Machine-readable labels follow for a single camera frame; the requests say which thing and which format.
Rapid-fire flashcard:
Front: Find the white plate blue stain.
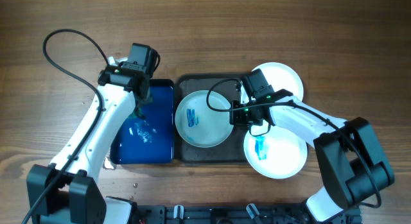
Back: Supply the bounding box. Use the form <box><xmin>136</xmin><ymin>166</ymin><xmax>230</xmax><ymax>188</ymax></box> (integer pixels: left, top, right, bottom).
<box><xmin>243</xmin><ymin>126</ymin><xmax>308</xmax><ymax>179</ymax></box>
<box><xmin>175</xmin><ymin>90</ymin><xmax>234</xmax><ymax>148</ymax></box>

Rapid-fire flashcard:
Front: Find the green yellow sponge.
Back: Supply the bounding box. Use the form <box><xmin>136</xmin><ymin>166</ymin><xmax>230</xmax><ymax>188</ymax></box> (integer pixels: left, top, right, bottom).
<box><xmin>128</xmin><ymin>110</ymin><xmax>139</xmax><ymax>119</ymax></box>

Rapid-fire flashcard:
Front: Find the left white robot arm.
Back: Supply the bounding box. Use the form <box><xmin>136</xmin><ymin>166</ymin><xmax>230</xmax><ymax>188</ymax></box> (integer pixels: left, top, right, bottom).
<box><xmin>23</xmin><ymin>64</ymin><xmax>155</xmax><ymax>223</ymax></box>

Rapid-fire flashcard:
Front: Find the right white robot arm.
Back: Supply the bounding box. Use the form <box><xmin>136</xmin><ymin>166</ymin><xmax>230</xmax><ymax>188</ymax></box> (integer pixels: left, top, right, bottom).
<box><xmin>230</xmin><ymin>89</ymin><xmax>395</xmax><ymax>222</ymax></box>

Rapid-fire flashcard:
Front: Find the dark brown tray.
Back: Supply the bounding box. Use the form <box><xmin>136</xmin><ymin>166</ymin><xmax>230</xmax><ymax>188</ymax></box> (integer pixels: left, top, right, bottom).
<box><xmin>174</xmin><ymin>73</ymin><xmax>248</xmax><ymax>164</ymax></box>

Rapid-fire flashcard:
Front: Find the blue water tray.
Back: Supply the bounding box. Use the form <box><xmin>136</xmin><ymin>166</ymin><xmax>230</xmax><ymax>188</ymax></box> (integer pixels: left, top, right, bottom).
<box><xmin>110</xmin><ymin>79</ymin><xmax>175</xmax><ymax>164</ymax></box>

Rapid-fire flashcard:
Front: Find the white plate blue stain front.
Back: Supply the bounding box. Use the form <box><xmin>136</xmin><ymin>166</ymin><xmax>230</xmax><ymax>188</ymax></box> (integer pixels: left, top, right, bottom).
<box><xmin>243</xmin><ymin>126</ymin><xmax>308</xmax><ymax>179</ymax></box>

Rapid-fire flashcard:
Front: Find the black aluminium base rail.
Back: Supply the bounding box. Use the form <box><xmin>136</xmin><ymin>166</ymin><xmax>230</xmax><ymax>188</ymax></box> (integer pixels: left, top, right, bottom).
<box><xmin>105</xmin><ymin>203</ymin><xmax>363</xmax><ymax>224</ymax></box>

